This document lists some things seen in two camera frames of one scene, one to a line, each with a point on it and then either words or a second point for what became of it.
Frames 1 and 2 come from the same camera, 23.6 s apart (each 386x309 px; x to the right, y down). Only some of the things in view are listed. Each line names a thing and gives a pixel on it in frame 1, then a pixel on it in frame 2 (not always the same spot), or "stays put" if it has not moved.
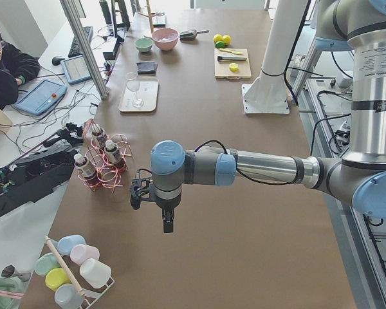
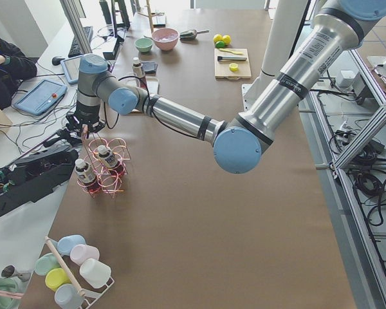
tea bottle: [100, 134] → [137, 71]
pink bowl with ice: [165, 38] stays put
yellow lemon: [217, 38] stays put
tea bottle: [112, 152] → [107, 157]
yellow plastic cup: [56, 277] stays put
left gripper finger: [171, 224] → [96, 127]
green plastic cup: [45, 263] stays put
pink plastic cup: [80, 252] stays put
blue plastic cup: [65, 244] stays put
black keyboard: [75, 49] stays put
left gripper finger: [166, 225] → [74, 129]
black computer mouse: [56, 60] stays put
